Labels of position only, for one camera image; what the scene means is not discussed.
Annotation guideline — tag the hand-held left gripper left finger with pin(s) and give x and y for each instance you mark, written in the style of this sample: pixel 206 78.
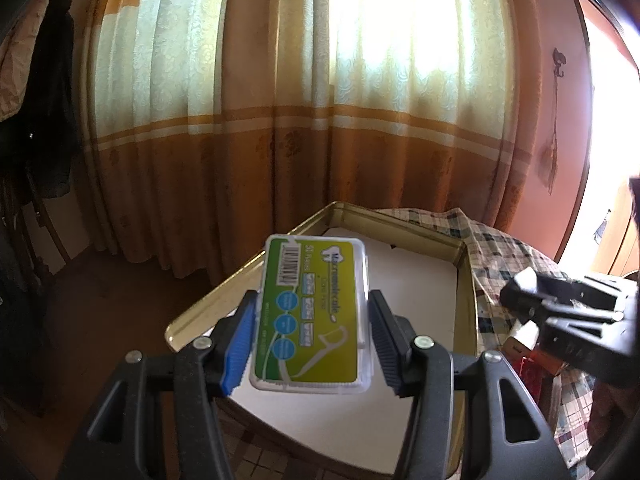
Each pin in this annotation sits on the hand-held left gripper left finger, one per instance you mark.
pixel 239 347

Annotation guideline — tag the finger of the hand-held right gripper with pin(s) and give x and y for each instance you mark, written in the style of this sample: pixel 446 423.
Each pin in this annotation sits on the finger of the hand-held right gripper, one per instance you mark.
pixel 517 305
pixel 537 280

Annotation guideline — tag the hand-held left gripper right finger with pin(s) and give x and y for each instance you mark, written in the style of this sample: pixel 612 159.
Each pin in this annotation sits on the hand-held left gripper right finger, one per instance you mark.
pixel 386 347

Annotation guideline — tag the gold metal tin tray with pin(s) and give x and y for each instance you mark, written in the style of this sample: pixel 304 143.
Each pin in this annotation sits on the gold metal tin tray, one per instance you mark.
pixel 210 305

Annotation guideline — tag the red building block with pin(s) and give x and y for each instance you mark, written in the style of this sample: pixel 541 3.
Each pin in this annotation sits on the red building block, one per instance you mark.
pixel 536 367

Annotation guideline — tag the green label floss pick box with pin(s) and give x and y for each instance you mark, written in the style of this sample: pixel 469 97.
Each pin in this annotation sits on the green label floss pick box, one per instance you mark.
pixel 310 310

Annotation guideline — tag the plaid tablecloth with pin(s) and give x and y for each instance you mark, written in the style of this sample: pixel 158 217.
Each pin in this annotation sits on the plaid tablecloth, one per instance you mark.
pixel 500 260

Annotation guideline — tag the orange and cream curtain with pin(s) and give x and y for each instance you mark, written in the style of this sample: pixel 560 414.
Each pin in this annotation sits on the orange and cream curtain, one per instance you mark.
pixel 350 160

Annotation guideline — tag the wooden chair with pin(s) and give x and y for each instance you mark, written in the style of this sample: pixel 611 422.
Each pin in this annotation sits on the wooden chair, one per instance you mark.
pixel 47 230

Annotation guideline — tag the black coat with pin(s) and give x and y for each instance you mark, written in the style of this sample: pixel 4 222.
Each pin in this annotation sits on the black coat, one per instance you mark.
pixel 52 110

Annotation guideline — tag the beige quilted cloth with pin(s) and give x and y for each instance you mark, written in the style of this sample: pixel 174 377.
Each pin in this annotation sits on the beige quilted cloth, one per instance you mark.
pixel 20 60

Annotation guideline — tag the hanging wall ornament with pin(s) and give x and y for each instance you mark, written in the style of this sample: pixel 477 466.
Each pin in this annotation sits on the hanging wall ornament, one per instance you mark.
pixel 550 155

